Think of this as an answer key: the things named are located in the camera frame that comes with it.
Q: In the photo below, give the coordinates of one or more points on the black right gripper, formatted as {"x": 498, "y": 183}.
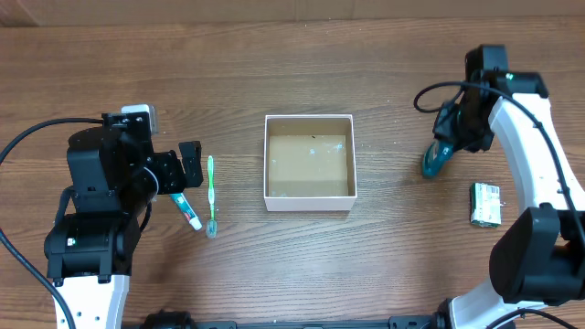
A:
{"x": 445, "y": 132}

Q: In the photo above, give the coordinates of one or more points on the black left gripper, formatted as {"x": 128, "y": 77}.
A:
{"x": 166, "y": 163}

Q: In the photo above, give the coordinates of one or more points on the blue Listerine mouthwash bottle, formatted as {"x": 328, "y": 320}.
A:
{"x": 436, "y": 156}

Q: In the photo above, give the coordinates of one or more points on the small toothpaste tube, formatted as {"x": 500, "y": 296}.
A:
{"x": 187, "y": 211}

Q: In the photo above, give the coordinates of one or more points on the green toothbrush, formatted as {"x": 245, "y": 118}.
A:
{"x": 212, "y": 227}

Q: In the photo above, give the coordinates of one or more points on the green soap bar package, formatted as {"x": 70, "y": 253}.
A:
{"x": 485, "y": 205}

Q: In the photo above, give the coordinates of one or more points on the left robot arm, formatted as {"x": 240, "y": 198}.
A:
{"x": 115, "y": 175}

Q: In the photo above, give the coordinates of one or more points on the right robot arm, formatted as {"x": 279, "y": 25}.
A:
{"x": 539, "y": 261}

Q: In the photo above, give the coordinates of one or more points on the pink cardboard box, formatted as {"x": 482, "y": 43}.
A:
{"x": 309, "y": 163}

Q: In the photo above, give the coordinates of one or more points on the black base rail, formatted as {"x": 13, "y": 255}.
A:
{"x": 183, "y": 320}

